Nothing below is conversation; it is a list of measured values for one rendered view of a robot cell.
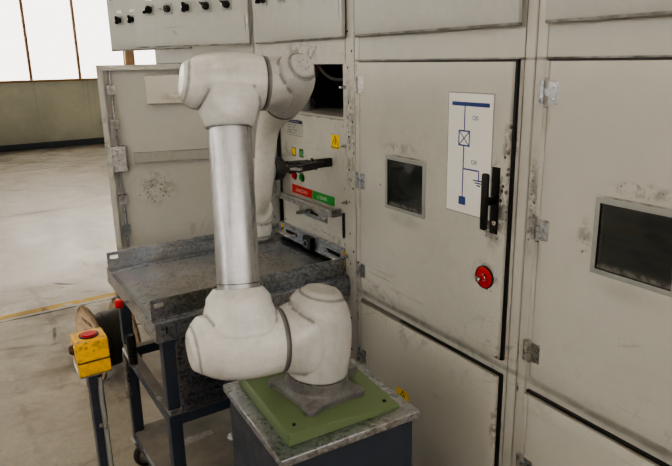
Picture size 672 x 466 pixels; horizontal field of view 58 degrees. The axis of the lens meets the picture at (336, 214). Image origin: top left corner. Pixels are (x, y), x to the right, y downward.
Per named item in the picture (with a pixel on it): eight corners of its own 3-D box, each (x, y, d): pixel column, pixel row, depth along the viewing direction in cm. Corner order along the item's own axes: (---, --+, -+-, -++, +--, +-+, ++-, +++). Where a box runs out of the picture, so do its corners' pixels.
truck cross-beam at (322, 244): (349, 268, 215) (349, 252, 213) (279, 234, 259) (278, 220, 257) (361, 265, 217) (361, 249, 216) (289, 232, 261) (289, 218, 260)
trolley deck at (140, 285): (157, 344, 176) (155, 325, 175) (108, 282, 227) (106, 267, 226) (349, 293, 211) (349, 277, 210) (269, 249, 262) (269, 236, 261)
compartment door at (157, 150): (118, 248, 252) (97, 65, 233) (267, 233, 269) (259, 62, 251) (117, 252, 246) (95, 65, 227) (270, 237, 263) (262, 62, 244)
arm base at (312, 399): (377, 389, 155) (379, 370, 153) (310, 418, 141) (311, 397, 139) (331, 360, 168) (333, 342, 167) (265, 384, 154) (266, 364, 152)
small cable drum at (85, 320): (148, 379, 312) (140, 307, 302) (106, 395, 298) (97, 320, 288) (117, 353, 341) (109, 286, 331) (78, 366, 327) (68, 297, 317)
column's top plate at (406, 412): (420, 418, 148) (420, 410, 148) (281, 470, 131) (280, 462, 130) (343, 356, 180) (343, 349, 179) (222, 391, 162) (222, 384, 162)
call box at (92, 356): (79, 380, 155) (74, 344, 153) (74, 367, 162) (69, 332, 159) (112, 371, 159) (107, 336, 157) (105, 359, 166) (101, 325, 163)
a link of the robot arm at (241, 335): (293, 379, 137) (196, 395, 128) (271, 367, 152) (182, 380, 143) (274, 45, 140) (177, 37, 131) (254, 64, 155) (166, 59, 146)
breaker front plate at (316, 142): (345, 254, 216) (343, 119, 204) (282, 225, 255) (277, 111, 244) (348, 253, 217) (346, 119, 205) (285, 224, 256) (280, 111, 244)
